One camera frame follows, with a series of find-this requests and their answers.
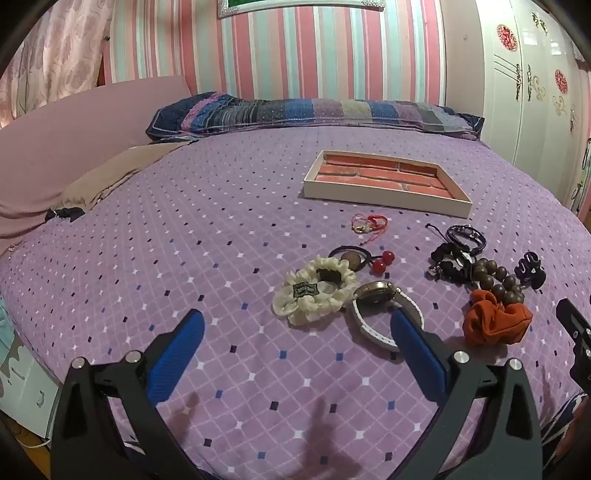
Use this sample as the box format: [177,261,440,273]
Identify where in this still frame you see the pink floral curtain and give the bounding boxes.
[0,0,116,130]

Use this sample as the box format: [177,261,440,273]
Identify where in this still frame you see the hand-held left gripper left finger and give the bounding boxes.
[50,308,206,480]

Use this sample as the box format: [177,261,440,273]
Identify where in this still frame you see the hair tie with red beads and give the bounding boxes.
[329,244,397,276]

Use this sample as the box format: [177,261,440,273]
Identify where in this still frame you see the white bedside furniture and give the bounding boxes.
[0,295,61,439]

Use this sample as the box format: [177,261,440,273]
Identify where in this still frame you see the cream scrunchie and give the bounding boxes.
[271,257,358,327]

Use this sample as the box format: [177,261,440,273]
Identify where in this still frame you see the purple checked bedsheet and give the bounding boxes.
[0,124,591,480]

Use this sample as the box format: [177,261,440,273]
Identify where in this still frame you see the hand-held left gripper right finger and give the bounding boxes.
[390,308,543,480]

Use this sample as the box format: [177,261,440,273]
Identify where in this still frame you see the black braided bracelet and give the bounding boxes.
[426,223,488,254]

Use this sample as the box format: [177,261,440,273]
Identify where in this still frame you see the red string bracelet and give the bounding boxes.
[352,212,389,245]

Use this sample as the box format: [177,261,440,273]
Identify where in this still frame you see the brown wooden bead bracelet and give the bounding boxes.
[470,257,526,308]

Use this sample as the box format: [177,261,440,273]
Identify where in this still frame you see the white strap wristwatch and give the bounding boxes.
[351,280,426,352]

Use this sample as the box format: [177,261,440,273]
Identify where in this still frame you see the dark patterned cloth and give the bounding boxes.
[540,392,591,469]

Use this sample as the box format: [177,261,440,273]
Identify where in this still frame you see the striped patchwork pillow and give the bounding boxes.
[146,91,485,141]

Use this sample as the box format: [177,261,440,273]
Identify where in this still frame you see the black hair claw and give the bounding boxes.
[513,251,548,291]

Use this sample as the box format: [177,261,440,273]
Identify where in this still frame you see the orange scrunchie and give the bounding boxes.
[462,288,534,348]

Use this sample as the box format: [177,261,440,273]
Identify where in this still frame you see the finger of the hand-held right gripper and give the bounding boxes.
[556,298,591,384]

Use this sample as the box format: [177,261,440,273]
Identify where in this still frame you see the black scrunchie with bell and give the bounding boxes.
[427,242,481,284]

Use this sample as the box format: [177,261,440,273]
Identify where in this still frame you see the white wardrobe with decals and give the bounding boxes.
[475,0,591,213]

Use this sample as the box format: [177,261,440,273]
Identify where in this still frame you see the beige blanket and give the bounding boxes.
[48,141,195,217]

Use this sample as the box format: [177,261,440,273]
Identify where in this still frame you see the white tray with brick print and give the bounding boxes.
[302,150,473,219]

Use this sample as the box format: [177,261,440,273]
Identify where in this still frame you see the pink headboard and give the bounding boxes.
[0,75,199,252]

